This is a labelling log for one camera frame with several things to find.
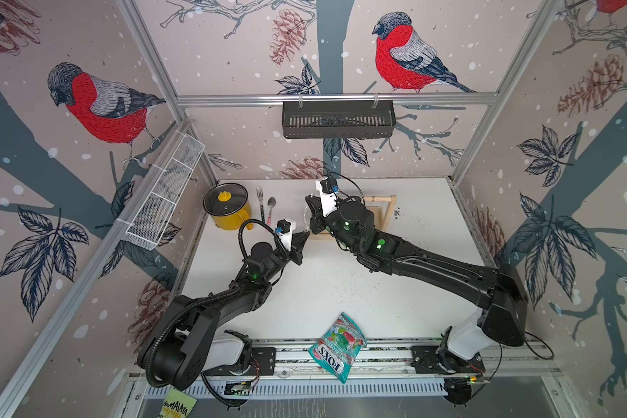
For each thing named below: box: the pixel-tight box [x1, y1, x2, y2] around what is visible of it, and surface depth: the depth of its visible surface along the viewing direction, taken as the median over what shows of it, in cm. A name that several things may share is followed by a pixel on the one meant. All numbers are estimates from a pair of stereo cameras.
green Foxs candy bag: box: [308, 311, 368, 385], surface depth 75 cm
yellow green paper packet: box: [157, 388, 199, 418], surface depth 68 cm
